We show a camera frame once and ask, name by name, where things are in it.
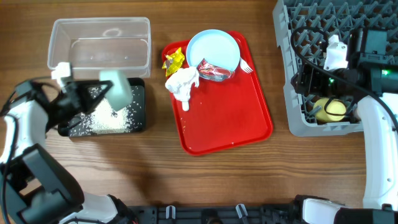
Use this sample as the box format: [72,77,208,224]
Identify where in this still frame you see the mint green bowl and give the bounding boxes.
[99,70,132,111]

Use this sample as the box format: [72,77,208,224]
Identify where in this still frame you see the yellow snack wrapper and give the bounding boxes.
[162,47,185,77]

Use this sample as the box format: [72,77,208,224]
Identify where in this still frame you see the white napkin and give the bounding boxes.
[165,67,200,102]

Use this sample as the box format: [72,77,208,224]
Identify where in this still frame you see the red foil snack wrapper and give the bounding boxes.
[197,59,234,82]

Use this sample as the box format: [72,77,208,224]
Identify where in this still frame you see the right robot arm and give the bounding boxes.
[292,63,397,223]

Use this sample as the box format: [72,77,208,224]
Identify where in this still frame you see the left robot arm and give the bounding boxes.
[1,80,139,224]

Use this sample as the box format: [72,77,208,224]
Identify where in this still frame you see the grey dishwasher rack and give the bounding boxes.
[272,0,397,137]

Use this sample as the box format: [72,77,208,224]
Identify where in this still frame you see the clear plastic waste bin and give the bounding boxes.
[47,17,152,80]

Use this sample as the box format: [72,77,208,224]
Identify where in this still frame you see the black tray with rice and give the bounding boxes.
[57,78,146,138]

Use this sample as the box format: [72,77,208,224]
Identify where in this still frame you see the yellow cup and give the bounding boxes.
[314,98,346,123]

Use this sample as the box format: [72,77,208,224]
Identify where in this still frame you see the white plastic fork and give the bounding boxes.
[239,57,253,73]

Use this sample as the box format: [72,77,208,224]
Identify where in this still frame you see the red serving tray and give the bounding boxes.
[161,30,274,156]

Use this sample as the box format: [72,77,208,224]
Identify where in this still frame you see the light blue plate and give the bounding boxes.
[185,29,241,71]

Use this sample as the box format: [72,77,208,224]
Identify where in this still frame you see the white plastic spoon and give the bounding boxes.
[182,101,190,111]

